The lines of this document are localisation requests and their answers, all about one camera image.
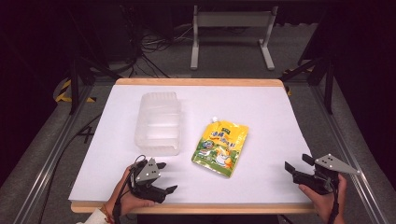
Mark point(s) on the person's right hand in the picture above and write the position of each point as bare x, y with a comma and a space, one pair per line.
322, 202

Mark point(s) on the white table sheet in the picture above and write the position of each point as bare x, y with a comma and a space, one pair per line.
267, 130

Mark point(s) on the yellow black hazard tape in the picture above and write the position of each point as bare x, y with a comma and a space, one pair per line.
289, 90
63, 90

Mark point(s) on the black metal stand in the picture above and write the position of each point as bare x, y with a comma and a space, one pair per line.
328, 84
74, 81

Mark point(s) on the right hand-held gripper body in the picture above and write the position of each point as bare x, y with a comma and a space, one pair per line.
323, 179

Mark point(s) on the person's left hand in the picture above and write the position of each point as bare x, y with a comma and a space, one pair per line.
129, 202

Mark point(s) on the clear plastic container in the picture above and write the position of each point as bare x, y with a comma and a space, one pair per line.
158, 124

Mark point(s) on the yellow spout pouch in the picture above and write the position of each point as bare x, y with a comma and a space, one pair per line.
219, 146

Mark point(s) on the grey metal stand frame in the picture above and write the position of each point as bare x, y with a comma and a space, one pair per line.
233, 19

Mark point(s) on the aluminium floor rail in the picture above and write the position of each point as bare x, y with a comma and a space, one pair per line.
348, 149
46, 171

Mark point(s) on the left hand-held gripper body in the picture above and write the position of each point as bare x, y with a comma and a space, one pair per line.
148, 173

